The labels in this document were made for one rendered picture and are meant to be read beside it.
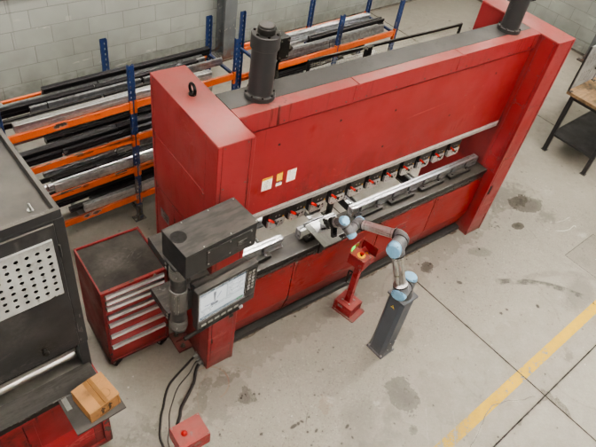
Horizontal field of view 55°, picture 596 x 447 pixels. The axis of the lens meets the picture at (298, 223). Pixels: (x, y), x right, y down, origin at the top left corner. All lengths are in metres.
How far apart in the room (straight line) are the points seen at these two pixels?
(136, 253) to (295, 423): 1.82
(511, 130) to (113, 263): 3.77
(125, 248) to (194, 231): 1.32
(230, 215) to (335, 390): 2.18
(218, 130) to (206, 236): 0.61
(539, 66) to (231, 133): 3.13
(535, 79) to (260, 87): 2.85
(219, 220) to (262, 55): 0.98
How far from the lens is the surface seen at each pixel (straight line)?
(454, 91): 4.98
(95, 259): 4.43
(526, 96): 5.71
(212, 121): 3.42
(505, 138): 5.94
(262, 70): 3.52
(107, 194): 5.73
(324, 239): 4.63
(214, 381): 4.92
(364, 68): 4.19
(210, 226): 3.27
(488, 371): 5.58
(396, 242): 4.21
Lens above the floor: 4.27
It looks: 44 degrees down
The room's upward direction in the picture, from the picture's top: 11 degrees clockwise
